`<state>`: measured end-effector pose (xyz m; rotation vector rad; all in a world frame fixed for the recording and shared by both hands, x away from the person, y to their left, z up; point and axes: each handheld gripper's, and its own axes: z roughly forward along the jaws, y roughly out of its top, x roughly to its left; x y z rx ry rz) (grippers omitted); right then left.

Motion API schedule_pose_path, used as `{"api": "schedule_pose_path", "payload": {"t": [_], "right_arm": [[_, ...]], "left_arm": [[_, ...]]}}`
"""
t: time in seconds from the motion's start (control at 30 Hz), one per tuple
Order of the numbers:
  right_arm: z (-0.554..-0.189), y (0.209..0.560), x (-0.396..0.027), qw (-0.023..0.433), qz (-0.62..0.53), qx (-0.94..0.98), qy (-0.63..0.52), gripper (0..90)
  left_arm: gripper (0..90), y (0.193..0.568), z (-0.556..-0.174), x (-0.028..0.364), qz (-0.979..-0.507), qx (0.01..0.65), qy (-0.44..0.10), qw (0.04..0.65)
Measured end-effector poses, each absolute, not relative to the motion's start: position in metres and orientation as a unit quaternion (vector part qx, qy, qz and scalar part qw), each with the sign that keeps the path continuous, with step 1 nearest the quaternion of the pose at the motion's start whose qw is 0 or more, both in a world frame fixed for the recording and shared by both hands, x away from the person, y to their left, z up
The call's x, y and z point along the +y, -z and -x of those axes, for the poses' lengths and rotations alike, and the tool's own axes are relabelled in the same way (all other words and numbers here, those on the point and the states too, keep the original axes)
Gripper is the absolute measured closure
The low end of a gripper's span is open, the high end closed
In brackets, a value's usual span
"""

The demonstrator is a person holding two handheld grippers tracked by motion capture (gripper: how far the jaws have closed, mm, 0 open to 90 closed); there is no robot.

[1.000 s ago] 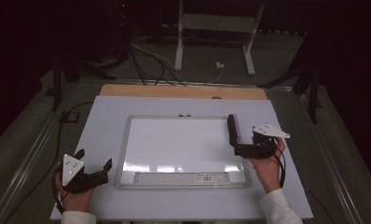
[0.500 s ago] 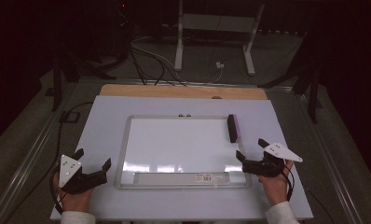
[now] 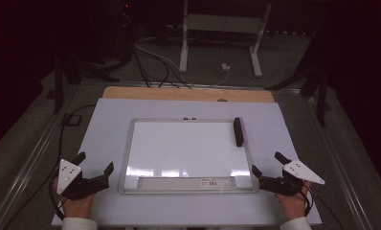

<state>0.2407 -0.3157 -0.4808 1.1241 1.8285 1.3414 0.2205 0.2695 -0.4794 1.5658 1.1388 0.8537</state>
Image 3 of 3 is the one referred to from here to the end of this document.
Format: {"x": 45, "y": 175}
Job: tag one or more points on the black tripod stand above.
{"x": 57, "y": 83}
{"x": 322, "y": 96}

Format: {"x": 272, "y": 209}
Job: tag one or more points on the dark equipment rack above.
{"x": 121, "y": 28}

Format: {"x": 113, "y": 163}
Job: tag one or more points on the black and purple whiteboard eraser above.
{"x": 239, "y": 132}

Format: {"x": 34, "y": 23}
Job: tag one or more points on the silver framed whiteboard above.
{"x": 191, "y": 150}

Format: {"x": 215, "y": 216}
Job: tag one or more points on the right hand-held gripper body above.
{"x": 302, "y": 171}

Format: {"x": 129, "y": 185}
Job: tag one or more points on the person's right hand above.
{"x": 292, "y": 207}

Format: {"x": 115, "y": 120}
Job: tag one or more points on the black square floor plate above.
{"x": 71, "y": 119}

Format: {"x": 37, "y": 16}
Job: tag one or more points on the person's left hand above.
{"x": 76, "y": 207}

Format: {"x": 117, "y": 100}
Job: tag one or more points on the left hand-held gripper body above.
{"x": 67, "y": 175}

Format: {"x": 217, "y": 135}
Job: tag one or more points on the white plug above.
{"x": 225, "y": 66}

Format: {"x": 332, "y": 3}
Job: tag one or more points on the white metal stand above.
{"x": 223, "y": 24}

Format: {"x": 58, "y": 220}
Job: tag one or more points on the large white sheet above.
{"x": 108, "y": 127}

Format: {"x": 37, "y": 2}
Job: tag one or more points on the aluminium rail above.
{"x": 242, "y": 87}
{"x": 338, "y": 166}
{"x": 29, "y": 166}

